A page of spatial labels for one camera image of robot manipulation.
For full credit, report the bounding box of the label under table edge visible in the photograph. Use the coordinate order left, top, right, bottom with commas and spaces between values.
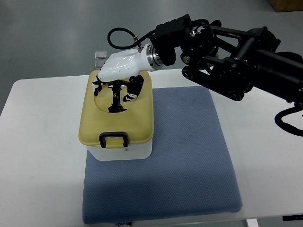
117, 222, 132, 227

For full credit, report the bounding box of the blue padded mat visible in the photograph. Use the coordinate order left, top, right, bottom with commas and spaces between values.
82, 86, 242, 224

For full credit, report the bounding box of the black table control panel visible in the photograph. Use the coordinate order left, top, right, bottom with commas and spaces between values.
282, 214, 303, 221

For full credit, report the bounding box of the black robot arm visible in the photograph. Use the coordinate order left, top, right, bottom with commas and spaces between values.
144, 15, 303, 136

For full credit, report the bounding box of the white table leg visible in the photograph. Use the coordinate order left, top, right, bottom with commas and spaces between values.
246, 218, 259, 227

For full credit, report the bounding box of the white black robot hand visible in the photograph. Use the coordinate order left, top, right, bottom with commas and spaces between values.
92, 44, 164, 103

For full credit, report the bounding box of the brown cardboard box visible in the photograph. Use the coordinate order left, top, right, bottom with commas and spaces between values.
268, 0, 303, 12

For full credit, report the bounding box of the yellow box lid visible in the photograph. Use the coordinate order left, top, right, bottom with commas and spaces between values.
79, 70, 154, 146

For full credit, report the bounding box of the white storage box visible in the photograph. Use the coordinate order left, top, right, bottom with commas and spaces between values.
86, 139, 152, 161

